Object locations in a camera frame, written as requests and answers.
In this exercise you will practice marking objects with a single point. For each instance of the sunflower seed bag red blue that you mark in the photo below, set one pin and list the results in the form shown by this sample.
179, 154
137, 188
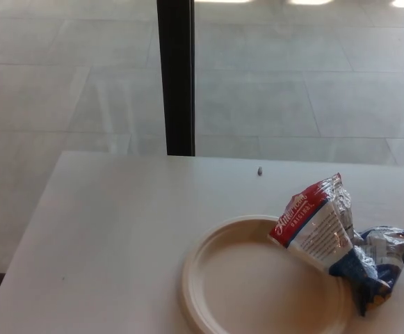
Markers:
313, 229

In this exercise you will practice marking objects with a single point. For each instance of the single loose sunflower seed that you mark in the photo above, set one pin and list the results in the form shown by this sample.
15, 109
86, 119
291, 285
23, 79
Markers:
259, 170

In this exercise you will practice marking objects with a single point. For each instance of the beige round paper plate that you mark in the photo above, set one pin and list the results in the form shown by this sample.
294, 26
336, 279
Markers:
243, 278

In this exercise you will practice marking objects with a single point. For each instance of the black vertical window frame post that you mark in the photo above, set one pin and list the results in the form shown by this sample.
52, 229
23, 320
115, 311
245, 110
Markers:
177, 76

